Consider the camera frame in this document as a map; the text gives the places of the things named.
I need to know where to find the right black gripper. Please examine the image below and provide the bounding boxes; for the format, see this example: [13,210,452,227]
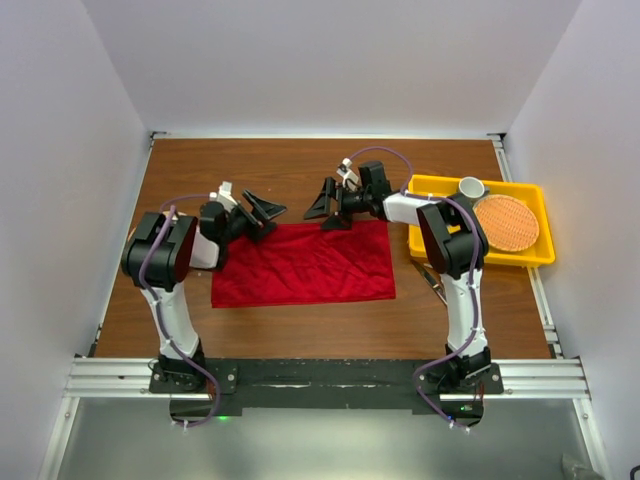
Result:
[305,178,372,231]

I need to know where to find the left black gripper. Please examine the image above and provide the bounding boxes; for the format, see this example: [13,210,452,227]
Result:
[220,190,285,245]

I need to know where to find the red cloth napkin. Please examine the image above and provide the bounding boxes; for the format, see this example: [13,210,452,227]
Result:
[211,220,396,308]

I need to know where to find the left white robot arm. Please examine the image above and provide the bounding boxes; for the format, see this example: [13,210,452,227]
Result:
[120,182,287,392]

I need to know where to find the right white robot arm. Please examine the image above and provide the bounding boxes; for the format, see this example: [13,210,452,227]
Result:
[304,158,490,393]

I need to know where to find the round wooden plate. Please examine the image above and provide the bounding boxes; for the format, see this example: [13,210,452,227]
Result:
[127,212,191,246]

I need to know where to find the silver knife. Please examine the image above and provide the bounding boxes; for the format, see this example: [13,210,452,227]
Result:
[411,259,447,305]

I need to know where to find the silver fork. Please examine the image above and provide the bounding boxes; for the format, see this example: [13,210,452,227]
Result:
[422,263,443,289]

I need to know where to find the white cup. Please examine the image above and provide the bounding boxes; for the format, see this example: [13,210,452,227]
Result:
[458,176,489,202]

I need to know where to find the orange woven coaster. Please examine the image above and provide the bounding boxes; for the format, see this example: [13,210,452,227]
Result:
[474,194,540,252]

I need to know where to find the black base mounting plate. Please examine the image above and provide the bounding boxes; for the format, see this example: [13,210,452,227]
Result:
[148,358,504,426]

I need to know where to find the yellow plastic tray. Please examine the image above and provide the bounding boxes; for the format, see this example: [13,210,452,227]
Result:
[408,175,555,267]

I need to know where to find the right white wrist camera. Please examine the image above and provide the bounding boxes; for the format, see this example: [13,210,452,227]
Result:
[336,158,359,191]

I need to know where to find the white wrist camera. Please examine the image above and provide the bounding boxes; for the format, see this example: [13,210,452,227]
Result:
[336,158,359,191]
[209,181,238,213]

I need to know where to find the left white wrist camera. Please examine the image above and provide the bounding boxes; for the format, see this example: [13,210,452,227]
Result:
[209,181,238,213]

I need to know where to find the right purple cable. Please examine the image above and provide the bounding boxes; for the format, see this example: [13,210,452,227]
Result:
[342,145,489,431]

